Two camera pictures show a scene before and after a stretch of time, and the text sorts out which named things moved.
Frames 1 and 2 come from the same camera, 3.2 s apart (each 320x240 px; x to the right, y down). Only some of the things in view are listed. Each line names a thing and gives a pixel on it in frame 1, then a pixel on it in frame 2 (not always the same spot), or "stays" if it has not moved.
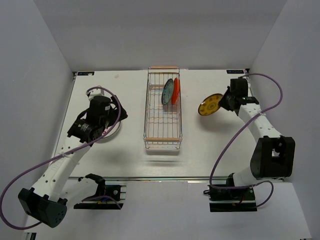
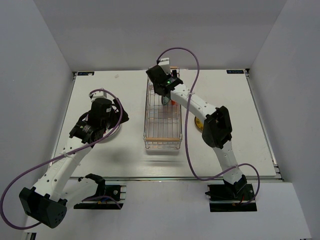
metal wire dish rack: [163, 123] stays
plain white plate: [112, 130] stays
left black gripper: [115, 115] stays
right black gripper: [222, 103] to [155, 89]
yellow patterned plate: [210, 104] to [199, 123]
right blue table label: [235, 71] stays
